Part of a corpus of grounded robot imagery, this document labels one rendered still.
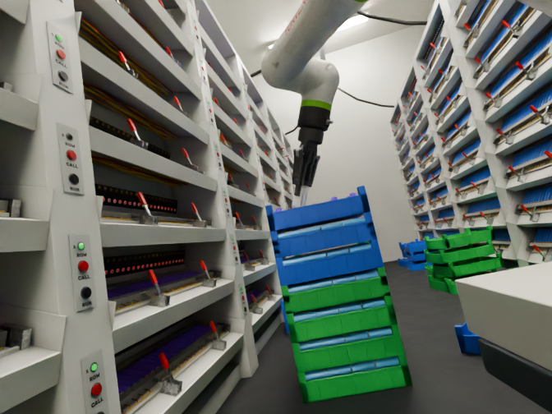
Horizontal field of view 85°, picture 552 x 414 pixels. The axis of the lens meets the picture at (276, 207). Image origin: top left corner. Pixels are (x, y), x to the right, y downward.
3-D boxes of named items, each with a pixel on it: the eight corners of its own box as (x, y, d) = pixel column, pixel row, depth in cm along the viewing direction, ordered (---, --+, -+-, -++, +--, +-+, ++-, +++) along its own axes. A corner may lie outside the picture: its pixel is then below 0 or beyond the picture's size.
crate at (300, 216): (357, 217, 107) (352, 195, 108) (370, 211, 87) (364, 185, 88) (275, 234, 108) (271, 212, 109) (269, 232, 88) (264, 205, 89)
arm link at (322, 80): (350, 62, 85) (329, 71, 95) (312, 48, 80) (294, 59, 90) (341, 112, 86) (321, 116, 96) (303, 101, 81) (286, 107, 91)
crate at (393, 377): (390, 357, 100) (384, 333, 101) (412, 385, 80) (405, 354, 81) (302, 372, 102) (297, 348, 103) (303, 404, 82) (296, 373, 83)
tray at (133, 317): (233, 292, 111) (236, 255, 112) (108, 357, 52) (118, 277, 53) (184, 285, 116) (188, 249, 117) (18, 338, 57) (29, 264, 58)
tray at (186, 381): (242, 346, 108) (246, 307, 109) (121, 479, 49) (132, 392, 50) (191, 337, 113) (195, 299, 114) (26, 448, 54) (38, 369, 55)
